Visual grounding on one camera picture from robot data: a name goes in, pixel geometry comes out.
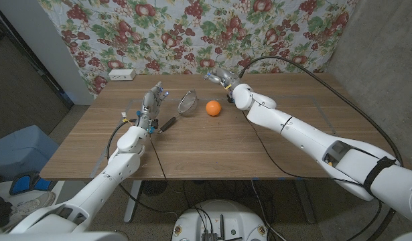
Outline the blue grey storage bin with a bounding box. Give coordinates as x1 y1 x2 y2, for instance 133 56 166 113
0 125 60 181

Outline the white sneaker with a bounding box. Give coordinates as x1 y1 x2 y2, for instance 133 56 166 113
4 191 56 222

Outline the white table leg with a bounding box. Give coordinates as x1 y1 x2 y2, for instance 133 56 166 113
124 180 143 224

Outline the white power strip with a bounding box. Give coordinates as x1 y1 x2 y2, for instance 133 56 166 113
108 68 137 82

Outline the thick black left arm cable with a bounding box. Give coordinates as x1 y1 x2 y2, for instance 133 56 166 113
106 118 178 215

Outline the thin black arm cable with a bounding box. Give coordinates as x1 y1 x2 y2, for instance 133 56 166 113
241 110 364 185
148 132 168 183

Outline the grey table leg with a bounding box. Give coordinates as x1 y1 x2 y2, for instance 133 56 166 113
294 180 317 224

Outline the black round fan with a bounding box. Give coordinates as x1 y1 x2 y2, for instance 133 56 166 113
141 180 169 197

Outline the blue and black pad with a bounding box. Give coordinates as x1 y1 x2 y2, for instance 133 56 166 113
9 170 54 196

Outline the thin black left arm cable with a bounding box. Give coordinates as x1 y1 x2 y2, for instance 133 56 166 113
148 132 168 183

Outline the fruit print backdrop cloth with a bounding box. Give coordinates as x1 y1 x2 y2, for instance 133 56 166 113
38 0 359 96

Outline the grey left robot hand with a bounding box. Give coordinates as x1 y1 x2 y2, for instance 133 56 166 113
135 81 170 133

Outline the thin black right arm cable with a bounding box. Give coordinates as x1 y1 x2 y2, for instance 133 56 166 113
241 110 364 185

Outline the white robot torso base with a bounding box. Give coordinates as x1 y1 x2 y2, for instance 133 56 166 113
171 199 269 241

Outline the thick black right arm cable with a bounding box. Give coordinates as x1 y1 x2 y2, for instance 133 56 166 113
238 56 404 241

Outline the metal mesh sieve black handle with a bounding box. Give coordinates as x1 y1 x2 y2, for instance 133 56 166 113
157 89 199 134

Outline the orange ball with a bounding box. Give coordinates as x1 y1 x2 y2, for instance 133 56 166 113
205 100 222 117

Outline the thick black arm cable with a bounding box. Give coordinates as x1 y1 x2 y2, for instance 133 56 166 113
238 56 404 241
106 118 178 215

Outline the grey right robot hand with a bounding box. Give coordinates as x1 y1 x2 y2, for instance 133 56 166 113
202 68 242 90

